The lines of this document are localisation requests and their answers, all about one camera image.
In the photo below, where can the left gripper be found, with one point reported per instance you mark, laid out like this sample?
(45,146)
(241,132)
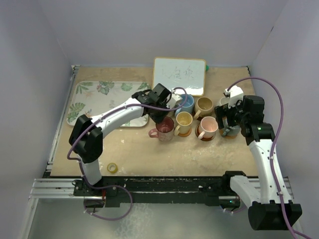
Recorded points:
(158,119)

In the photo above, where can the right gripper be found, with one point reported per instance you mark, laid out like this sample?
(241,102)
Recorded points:
(223,111)

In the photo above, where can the white mug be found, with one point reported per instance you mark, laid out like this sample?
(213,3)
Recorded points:
(221,102)

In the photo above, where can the red floral mug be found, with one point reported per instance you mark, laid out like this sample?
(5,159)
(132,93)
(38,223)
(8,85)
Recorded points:
(163,131)

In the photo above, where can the tan stoneware mug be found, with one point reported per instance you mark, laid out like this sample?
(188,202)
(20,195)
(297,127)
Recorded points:
(203,108)

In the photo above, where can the pink mug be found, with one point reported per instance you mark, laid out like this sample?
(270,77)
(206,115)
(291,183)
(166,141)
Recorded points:
(208,127)

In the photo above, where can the grey stoneware cup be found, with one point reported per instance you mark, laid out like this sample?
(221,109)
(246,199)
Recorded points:
(230,131)

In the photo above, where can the pale yellow mug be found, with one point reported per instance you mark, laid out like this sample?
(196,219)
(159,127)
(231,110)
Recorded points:
(184,121)

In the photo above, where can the ringed brown wood coaster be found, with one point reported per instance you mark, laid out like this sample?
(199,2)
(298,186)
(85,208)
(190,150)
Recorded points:
(202,139)

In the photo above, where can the light blue mug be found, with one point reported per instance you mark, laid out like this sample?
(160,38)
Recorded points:
(188,106)

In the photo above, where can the floral serving tray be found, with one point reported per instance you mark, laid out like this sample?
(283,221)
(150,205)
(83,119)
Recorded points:
(93,98)

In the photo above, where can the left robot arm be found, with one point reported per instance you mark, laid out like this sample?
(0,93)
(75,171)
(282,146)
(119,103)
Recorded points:
(87,136)

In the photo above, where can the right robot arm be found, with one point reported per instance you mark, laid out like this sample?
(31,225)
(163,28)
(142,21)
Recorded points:
(271,207)

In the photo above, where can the yellow-framed whiteboard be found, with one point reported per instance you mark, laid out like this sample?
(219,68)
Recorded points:
(180,72)

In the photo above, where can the yellow tape roll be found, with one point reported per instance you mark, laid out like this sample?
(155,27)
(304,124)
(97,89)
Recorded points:
(112,168)

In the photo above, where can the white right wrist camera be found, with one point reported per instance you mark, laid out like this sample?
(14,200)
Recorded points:
(234,94)

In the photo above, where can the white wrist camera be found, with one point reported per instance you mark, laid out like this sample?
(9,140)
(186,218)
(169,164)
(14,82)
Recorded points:
(174,100)
(234,94)

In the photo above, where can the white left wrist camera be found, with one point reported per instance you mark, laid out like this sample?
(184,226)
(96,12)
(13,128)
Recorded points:
(174,100)

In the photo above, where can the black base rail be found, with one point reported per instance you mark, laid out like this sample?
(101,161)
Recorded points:
(114,190)

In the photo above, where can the aluminium frame rail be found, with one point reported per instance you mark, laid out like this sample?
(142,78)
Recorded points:
(61,188)

